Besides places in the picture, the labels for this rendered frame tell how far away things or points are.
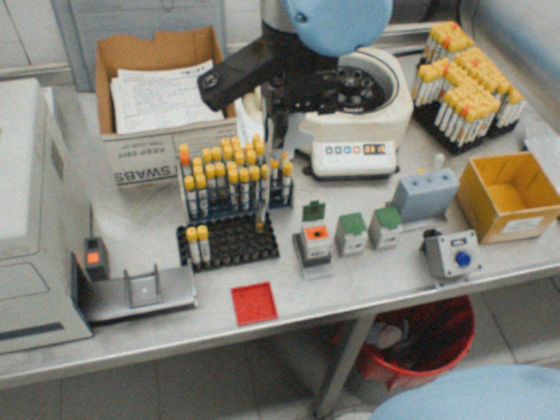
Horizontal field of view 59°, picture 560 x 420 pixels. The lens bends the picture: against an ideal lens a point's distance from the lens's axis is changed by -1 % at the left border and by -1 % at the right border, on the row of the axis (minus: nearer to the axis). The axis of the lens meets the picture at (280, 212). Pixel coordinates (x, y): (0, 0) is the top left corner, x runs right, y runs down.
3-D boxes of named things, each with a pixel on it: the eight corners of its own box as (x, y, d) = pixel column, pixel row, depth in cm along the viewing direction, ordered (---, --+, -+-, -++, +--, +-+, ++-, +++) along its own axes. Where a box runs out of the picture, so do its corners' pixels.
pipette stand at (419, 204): (398, 233, 94) (412, 201, 86) (384, 204, 98) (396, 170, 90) (446, 223, 96) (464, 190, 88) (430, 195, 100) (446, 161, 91)
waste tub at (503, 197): (477, 247, 93) (498, 215, 85) (450, 191, 100) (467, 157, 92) (541, 238, 95) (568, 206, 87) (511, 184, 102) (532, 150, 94)
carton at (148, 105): (115, 192, 96) (96, 136, 84) (110, 94, 113) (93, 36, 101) (241, 173, 101) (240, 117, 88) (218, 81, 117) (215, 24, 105)
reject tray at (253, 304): (237, 327, 81) (237, 325, 81) (230, 290, 85) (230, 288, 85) (278, 318, 82) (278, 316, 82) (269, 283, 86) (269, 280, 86)
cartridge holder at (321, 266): (303, 280, 87) (305, 270, 84) (291, 237, 92) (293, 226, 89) (333, 275, 88) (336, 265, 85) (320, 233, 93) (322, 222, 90)
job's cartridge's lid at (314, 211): (303, 204, 81) (302, 201, 82) (302, 223, 85) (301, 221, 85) (326, 200, 82) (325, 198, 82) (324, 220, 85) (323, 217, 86)
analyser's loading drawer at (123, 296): (67, 330, 78) (57, 316, 73) (68, 292, 81) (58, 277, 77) (198, 305, 81) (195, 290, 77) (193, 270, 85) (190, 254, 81)
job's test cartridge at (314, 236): (305, 265, 87) (308, 245, 82) (298, 242, 90) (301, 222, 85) (327, 261, 88) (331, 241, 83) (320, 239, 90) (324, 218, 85)
